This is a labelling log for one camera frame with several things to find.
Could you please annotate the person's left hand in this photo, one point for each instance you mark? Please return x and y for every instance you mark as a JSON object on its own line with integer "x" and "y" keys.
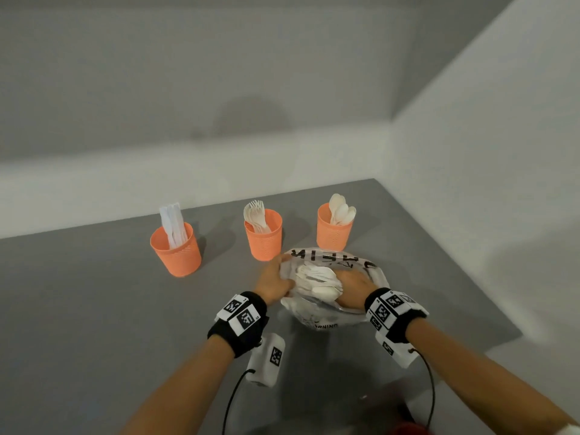
{"x": 271, "y": 283}

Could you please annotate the person's right hand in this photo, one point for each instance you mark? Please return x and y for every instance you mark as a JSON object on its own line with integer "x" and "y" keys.
{"x": 358, "y": 287}

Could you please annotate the person's right fingers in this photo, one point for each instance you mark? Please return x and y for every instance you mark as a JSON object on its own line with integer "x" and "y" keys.
{"x": 341, "y": 281}

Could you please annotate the person's left fingers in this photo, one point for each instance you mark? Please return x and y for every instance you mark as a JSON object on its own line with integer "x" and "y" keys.
{"x": 283, "y": 259}

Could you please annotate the clear printed plastic bag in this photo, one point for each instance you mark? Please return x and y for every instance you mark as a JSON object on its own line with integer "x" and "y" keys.
{"x": 317, "y": 317}

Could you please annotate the person's right forearm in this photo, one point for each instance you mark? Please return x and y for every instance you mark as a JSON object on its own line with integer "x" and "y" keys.
{"x": 475, "y": 385}

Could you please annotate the person's left forearm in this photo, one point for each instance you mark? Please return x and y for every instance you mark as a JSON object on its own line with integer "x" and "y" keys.
{"x": 181, "y": 394}

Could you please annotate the pile of white plastic cutlery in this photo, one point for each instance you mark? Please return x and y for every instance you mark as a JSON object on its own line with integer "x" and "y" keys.
{"x": 318, "y": 279}

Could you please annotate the orange textured plastic cup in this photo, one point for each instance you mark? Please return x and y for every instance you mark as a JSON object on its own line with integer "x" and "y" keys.
{"x": 333, "y": 235}
{"x": 264, "y": 242}
{"x": 177, "y": 255}

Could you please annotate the bunch of white plastic forks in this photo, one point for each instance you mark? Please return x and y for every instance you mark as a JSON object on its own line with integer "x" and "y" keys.
{"x": 256, "y": 217}

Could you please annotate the black wristband with marker tags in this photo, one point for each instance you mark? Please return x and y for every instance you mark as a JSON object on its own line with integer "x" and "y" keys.
{"x": 393, "y": 312}
{"x": 239, "y": 322}

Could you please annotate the white plastic spoon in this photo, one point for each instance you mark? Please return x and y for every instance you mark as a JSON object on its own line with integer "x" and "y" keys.
{"x": 349, "y": 216}
{"x": 336, "y": 202}
{"x": 340, "y": 212}

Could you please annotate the bunch of white plastic knives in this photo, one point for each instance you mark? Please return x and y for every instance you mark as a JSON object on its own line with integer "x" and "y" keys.
{"x": 173, "y": 225}

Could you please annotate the red object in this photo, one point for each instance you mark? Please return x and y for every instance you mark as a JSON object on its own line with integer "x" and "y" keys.
{"x": 410, "y": 423}

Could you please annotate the white wrist camera unit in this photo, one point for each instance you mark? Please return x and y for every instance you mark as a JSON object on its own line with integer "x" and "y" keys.
{"x": 395, "y": 351}
{"x": 267, "y": 360}

